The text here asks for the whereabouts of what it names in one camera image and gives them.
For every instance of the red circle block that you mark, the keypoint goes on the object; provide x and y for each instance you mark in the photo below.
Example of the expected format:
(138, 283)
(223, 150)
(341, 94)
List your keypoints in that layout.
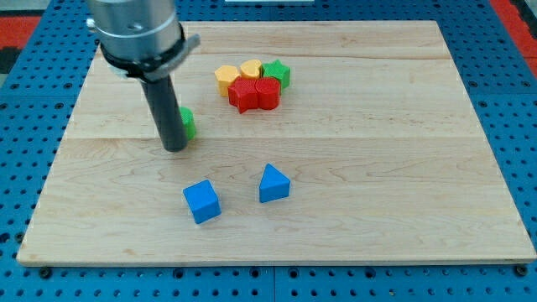
(268, 92)

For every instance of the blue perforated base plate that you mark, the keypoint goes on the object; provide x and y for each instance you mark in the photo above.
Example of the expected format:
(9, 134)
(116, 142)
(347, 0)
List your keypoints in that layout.
(41, 89)

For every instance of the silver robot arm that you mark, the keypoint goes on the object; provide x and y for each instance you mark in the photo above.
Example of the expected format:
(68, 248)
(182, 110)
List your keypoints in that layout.
(144, 40)

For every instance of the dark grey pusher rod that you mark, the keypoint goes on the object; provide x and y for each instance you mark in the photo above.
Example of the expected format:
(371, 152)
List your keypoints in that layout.
(160, 96)

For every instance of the green circle block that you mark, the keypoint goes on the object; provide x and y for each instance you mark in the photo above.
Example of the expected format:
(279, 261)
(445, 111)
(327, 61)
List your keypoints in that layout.
(188, 122)

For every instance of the blue cube block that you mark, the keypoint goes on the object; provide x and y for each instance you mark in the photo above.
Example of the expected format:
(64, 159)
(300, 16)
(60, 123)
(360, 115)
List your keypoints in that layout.
(203, 201)

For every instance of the yellow heart block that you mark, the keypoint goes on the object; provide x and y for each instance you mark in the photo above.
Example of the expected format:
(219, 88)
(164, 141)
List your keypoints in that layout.
(251, 69)

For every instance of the red star block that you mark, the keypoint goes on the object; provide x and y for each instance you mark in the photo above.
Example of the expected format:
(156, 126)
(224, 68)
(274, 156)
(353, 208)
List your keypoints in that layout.
(243, 95)

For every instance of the yellow hexagon block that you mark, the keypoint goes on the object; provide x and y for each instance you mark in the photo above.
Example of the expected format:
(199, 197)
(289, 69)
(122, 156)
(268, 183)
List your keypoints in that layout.
(225, 75)

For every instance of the green star block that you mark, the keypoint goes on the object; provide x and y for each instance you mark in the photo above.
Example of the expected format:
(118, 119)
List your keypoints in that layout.
(279, 71)

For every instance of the blue triangle block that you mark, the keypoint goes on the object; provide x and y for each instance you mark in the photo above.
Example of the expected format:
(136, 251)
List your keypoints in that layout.
(274, 185)

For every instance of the wooden board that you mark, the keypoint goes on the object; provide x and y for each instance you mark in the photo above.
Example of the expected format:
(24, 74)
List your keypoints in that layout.
(387, 160)

